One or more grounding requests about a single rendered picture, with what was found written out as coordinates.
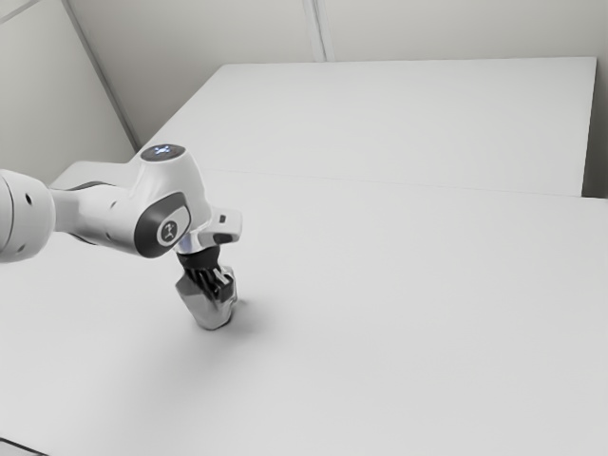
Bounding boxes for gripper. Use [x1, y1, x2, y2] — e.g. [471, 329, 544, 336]
[176, 246, 236, 302]

